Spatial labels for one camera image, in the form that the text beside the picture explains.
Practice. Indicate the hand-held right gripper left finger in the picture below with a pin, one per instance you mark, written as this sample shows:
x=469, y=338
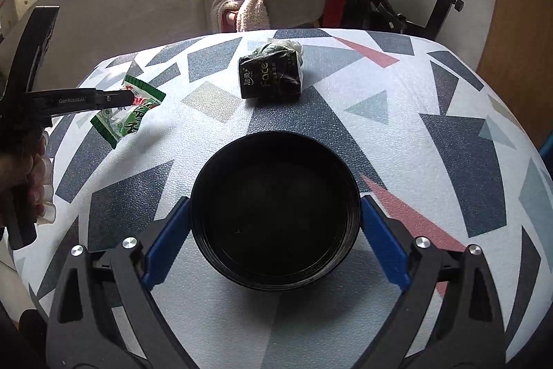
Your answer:
x=166, y=241

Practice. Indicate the person's left hand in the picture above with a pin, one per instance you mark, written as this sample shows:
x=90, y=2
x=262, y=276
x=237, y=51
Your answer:
x=42, y=179

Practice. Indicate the black round bowl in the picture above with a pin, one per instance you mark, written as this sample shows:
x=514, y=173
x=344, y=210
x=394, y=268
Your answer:
x=276, y=213

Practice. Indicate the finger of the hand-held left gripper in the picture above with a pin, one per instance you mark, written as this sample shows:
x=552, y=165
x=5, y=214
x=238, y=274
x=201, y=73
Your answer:
x=115, y=98

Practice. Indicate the black tissue packet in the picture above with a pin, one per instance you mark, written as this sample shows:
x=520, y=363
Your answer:
x=268, y=77

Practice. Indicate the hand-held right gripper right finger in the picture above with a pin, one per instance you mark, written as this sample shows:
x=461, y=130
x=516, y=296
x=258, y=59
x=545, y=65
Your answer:
x=384, y=241

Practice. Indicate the green snack wrapper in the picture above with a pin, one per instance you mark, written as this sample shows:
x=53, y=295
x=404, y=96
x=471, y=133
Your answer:
x=125, y=127

